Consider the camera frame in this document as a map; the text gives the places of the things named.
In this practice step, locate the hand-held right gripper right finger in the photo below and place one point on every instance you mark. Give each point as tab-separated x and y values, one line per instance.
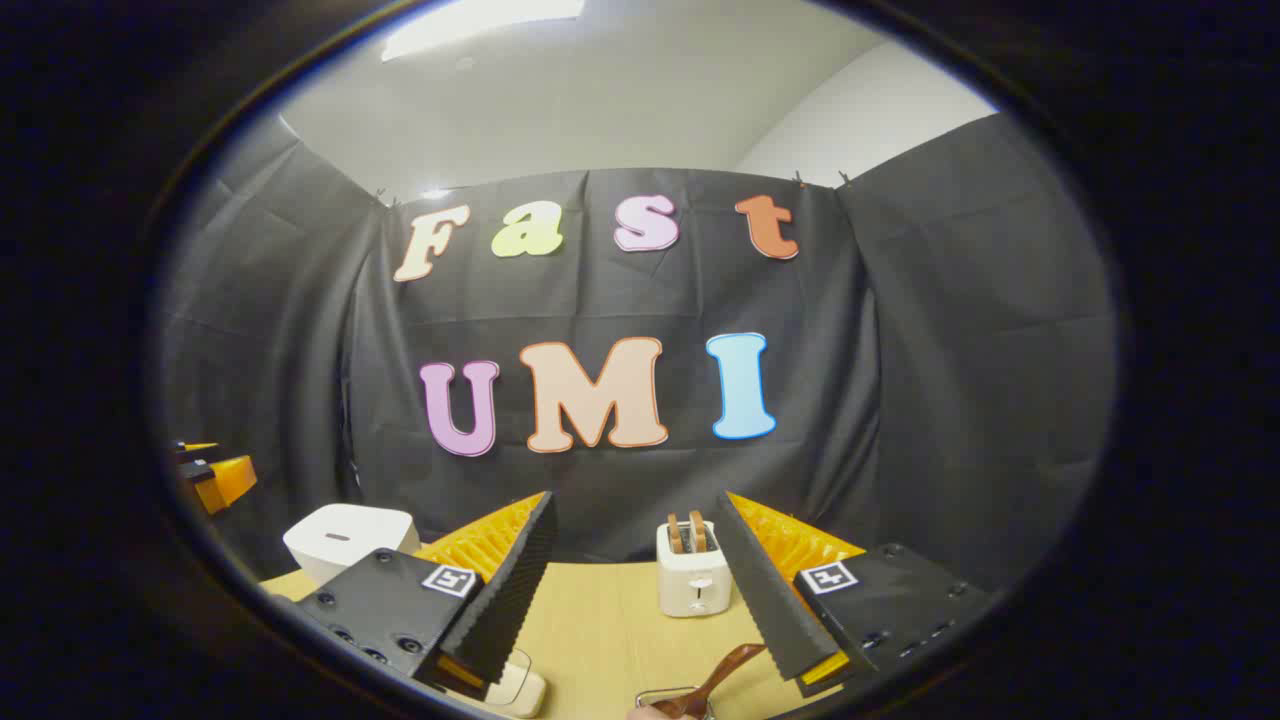
765	600

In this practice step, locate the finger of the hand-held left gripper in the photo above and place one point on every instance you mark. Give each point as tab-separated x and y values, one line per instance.
228	480

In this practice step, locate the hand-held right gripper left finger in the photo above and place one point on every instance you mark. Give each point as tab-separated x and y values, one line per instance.
515	600

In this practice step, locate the brown wooden spoon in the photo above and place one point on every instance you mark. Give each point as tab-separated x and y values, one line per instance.
725	668

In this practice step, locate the white rice cooker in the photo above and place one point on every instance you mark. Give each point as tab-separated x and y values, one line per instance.
350	535

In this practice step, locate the clear plastic container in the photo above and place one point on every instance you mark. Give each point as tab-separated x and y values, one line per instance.
520	660

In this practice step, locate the white toaster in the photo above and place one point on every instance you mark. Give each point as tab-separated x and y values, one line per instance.
692	580

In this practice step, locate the toasted bread slice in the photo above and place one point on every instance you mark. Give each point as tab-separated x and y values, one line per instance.
675	533
698	530

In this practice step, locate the black backdrop cloth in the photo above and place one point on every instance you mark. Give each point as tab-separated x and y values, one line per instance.
950	350

